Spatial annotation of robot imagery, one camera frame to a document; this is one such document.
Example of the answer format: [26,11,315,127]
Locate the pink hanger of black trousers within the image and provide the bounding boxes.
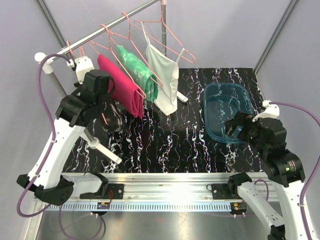
[65,40,109,126]

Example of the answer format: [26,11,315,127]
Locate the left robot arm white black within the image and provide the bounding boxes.
[16,69,114,206]

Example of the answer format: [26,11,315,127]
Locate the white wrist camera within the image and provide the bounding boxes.
[252,100,280,122]
[66,55,95,85]

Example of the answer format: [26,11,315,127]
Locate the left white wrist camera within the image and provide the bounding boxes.
[66,55,95,85]

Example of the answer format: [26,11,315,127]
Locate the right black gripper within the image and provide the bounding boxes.
[224,109,268,157]

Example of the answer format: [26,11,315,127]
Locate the aluminium mounting rail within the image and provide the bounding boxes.
[23,172,286,240]

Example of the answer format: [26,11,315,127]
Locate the metal clothes rack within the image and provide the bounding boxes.
[34,0,189,165]

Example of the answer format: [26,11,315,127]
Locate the green tie-dye trousers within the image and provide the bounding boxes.
[117,45,158,102]

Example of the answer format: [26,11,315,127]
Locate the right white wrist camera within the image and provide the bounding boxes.
[252,100,280,122]

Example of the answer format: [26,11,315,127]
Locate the magenta trousers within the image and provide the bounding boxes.
[97,54,144,119]

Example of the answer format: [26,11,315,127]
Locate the blue transparent plastic basket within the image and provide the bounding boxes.
[203,83,254,144]

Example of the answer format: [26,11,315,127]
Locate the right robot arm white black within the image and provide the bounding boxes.
[225,107,319,240]

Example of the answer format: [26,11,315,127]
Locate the pink hanger of camisole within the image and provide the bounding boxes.
[133,0,196,64]

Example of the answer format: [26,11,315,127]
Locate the white camisole top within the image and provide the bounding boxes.
[142,26,185,116]

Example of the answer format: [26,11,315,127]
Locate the pink hanger of magenta trousers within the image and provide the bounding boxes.
[87,23,147,100]

